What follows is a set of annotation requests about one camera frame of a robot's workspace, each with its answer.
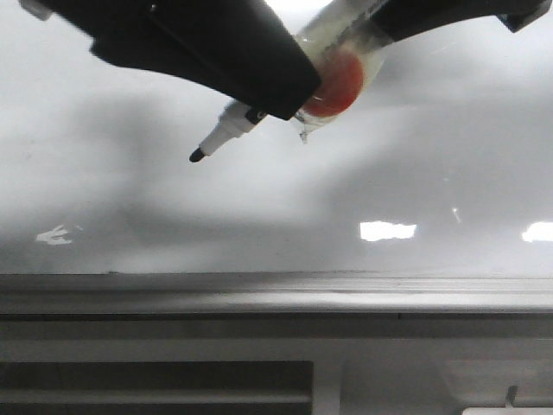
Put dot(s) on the grey aluminium whiteboard tray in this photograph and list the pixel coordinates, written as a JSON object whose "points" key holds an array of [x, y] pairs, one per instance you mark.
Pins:
{"points": [[128, 294]]}

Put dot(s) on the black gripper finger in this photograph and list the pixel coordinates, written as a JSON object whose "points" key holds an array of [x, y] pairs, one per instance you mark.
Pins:
{"points": [[401, 20], [239, 48]]}

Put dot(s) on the white glossy whiteboard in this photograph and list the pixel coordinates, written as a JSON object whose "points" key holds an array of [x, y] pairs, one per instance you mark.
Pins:
{"points": [[443, 163]]}

